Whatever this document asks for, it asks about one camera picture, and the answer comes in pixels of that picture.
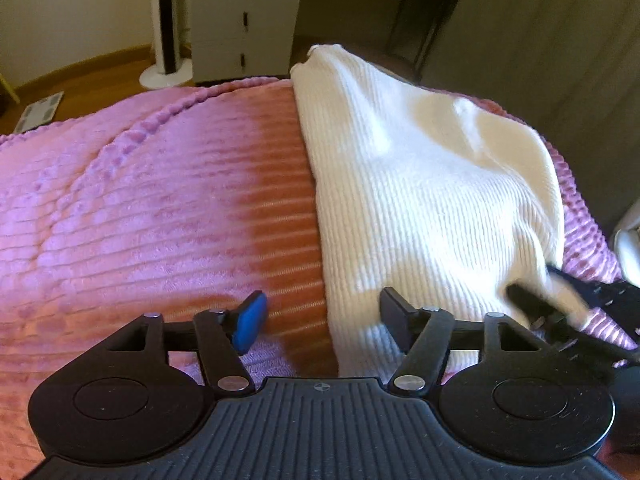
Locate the grey bathroom scale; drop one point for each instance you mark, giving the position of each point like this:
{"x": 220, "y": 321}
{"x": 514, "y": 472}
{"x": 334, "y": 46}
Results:
{"x": 41, "y": 112}

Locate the white drawer cabinet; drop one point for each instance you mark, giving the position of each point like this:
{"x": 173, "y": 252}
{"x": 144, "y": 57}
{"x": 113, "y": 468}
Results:
{"x": 245, "y": 25}

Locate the white tower fan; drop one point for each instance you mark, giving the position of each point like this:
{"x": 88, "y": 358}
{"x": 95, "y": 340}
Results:
{"x": 167, "y": 20}

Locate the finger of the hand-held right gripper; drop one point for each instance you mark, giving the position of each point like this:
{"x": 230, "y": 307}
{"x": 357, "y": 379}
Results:
{"x": 595, "y": 287}
{"x": 537, "y": 310}

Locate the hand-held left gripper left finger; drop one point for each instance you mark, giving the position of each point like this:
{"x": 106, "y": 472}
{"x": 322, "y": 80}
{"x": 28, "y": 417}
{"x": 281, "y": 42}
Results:
{"x": 250, "y": 322}

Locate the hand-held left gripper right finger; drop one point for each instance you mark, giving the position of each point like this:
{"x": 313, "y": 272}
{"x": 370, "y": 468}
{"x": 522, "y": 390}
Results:
{"x": 397, "y": 317}

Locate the white ribbed knit garment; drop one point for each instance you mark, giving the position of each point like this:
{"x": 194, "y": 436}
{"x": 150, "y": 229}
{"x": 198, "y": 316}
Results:
{"x": 425, "y": 185}

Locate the pink ribbed blanket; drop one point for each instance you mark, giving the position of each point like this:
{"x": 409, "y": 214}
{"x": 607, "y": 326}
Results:
{"x": 150, "y": 200}

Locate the white cloth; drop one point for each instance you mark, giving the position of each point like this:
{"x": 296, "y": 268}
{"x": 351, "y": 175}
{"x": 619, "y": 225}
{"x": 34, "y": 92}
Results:
{"x": 627, "y": 255}

